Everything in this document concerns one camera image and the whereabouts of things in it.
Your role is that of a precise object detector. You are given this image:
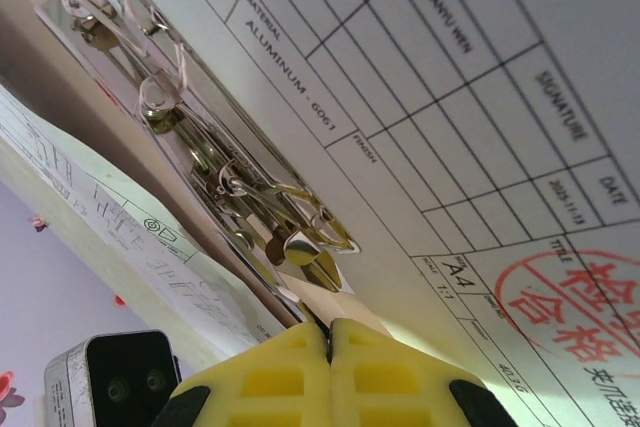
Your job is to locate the white technical drawing sheet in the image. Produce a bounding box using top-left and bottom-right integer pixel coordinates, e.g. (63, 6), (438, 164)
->
(0, 84), (281, 363)

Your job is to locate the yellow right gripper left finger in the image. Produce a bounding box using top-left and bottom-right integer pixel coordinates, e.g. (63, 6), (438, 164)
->
(152, 321), (334, 427)

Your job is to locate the metal folder clip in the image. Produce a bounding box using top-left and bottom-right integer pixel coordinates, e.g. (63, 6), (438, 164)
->
(33, 0), (362, 323)

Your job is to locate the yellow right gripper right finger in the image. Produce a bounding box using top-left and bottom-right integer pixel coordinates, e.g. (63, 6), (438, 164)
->
(328, 317), (519, 427)

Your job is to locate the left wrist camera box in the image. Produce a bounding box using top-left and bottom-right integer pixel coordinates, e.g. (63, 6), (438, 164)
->
(43, 329), (181, 427)

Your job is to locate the drawing sheet with red stamp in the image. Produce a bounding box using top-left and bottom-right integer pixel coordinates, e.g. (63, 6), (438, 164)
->
(54, 0), (640, 427)

